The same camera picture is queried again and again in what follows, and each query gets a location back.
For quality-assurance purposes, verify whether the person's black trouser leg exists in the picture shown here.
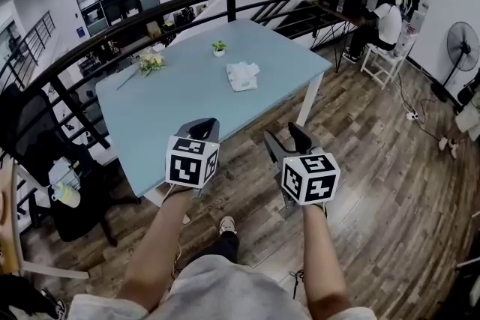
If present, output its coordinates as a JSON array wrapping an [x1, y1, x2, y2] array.
[[178, 231, 241, 274]]

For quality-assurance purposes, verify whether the person's white shoe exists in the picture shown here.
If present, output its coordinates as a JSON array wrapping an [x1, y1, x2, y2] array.
[[218, 215, 238, 237]]

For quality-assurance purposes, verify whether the black floor cable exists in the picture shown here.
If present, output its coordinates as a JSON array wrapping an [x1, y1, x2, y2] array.
[[391, 73, 444, 142]]

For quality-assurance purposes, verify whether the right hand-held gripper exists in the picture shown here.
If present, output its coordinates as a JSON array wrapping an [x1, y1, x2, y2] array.
[[262, 121, 342, 211]]

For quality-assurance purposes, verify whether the black metal railing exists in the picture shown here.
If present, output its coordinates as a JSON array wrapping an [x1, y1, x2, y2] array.
[[0, 0, 328, 207]]

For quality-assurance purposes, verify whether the black and white sneaker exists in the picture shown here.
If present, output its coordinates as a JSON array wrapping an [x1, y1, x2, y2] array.
[[40, 287, 69, 320]]

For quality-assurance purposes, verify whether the person's grey shirt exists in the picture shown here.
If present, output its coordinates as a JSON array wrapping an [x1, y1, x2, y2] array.
[[68, 254, 377, 320]]

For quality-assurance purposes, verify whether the person's left forearm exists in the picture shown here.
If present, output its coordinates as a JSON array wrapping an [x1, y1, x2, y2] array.
[[115, 186, 197, 313]]

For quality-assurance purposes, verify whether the white stool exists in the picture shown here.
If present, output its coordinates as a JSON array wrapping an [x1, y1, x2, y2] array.
[[359, 42, 408, 91]]

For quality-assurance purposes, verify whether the black office chair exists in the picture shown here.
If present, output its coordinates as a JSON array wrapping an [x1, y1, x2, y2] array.
[[0, 82, 118, 247]]

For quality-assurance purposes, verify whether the black standing fan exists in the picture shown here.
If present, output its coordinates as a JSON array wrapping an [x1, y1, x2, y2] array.
[[430, 21, 480, 104]]

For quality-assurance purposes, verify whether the person's right forearm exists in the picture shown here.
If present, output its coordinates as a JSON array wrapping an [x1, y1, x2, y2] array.
[[301, 202, 353, 316]]

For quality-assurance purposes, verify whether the pale flower bouquet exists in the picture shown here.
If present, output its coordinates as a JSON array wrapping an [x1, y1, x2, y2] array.
[[115, 51, 167, 91]]

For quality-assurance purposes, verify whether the black staircase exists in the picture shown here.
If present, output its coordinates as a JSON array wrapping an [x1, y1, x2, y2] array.
[[250, 0, 352, 41]]

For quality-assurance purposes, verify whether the light wooden chair frame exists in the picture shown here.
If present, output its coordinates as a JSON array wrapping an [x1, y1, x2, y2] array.
[[0, 155, 91, 280]]

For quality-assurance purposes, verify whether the small potted green plant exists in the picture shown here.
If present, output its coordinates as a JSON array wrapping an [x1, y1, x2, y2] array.
[[211, 40, 229, 58]]

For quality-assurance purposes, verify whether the pale drinking bottle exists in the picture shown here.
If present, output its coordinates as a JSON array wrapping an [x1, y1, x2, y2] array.
[[49, 181, 82, 209]]

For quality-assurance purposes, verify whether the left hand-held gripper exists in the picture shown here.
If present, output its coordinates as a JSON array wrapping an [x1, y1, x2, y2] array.
[[165, 118, 221, 198]]

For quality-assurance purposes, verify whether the white wet wipe pack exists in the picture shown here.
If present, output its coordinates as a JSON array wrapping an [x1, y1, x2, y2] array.
[[226, 61, 261, 92]]

